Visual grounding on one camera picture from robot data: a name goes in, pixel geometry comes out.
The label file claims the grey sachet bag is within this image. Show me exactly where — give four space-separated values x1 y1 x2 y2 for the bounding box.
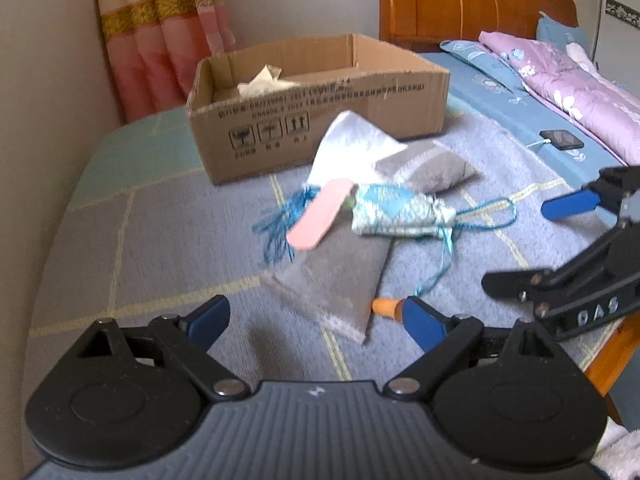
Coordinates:
375 140 477 194
260 220 392 344

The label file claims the black smartphone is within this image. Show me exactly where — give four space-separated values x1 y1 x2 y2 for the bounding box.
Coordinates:
539 129 584 151

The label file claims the blue tassel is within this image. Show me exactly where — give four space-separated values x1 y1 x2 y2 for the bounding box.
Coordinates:
252 184 320 266

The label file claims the grey sachet bag far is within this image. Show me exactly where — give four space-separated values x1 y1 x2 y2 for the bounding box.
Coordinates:
375 140 477 194

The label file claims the wooden headboard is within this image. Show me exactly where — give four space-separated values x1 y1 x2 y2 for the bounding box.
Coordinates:
378 0 578 52

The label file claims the orange small object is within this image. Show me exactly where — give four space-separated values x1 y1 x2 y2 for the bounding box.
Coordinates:
371 298 405 323

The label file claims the blue floral bedsheet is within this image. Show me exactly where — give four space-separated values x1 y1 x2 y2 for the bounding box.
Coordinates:
422 40 631 188

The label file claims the pink floral quilt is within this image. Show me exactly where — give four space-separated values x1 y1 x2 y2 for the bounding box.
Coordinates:
480 32 639 166

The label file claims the grey sachet bag near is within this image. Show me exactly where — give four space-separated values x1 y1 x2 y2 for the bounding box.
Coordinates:
260 220 392 344

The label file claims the blue pillow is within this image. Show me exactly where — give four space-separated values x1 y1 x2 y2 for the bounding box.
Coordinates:
536 11 589 51

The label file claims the pink soft insole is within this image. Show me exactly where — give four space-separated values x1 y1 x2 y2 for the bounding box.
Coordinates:
286 181 355 252

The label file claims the blue white brocade pouch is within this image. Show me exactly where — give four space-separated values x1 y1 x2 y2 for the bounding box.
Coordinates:
352 184 457 238

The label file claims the cardboard box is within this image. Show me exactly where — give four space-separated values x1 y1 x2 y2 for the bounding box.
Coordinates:
186 34 450 184

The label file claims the grey teal checked blanket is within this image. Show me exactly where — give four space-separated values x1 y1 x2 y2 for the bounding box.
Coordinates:
22 102 632 411

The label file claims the cream cloth pouch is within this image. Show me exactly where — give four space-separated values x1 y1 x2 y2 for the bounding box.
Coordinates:
236 64 299 99

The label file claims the pink patterned curtain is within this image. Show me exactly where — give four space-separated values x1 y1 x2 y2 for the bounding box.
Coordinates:
98 0 238 122

